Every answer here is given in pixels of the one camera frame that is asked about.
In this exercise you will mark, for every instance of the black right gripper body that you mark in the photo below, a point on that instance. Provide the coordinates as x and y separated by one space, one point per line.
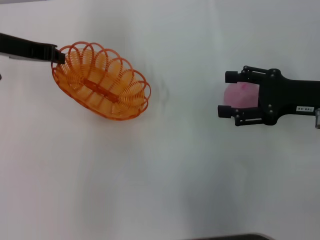
285 96

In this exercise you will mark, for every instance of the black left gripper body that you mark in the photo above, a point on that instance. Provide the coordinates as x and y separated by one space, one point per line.
25 48

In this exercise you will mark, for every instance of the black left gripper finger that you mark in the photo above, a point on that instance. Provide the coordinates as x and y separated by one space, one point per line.
59 57

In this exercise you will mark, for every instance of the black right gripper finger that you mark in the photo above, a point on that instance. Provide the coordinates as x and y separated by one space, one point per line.
231 77
224 111

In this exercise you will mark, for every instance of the pink soft peach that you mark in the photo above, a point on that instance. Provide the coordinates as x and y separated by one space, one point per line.
240 97

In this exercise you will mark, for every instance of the black rounded robot base edge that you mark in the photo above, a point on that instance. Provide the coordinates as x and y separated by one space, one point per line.
232 237

